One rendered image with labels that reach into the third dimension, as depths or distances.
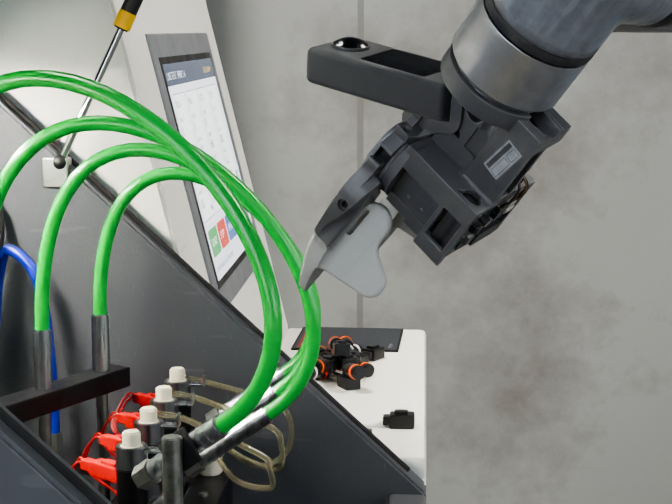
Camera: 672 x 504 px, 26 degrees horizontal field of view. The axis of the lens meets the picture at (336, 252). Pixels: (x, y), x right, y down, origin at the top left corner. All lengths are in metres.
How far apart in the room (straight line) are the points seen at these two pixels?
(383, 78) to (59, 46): 0.75
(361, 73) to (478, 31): 0.11
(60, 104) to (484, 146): 0.81
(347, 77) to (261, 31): 2.65
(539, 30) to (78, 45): 0.86
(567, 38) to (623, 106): 2.86
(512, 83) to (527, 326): 2.88
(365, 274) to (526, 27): 0.22
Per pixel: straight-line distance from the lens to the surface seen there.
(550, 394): 3.77
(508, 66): 0.85
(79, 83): 1.17
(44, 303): 1.45
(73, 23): 1.62
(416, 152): 0.91
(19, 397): 1.45
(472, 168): 0.91
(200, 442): 1.15
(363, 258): 0.96
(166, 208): 1.62
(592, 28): 0.84
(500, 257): 3.68
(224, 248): 1.89
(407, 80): 0.91
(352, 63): 0.94
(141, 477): 1.19
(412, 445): 1.69
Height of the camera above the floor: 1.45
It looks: 9 degrees down
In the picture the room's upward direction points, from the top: straight up
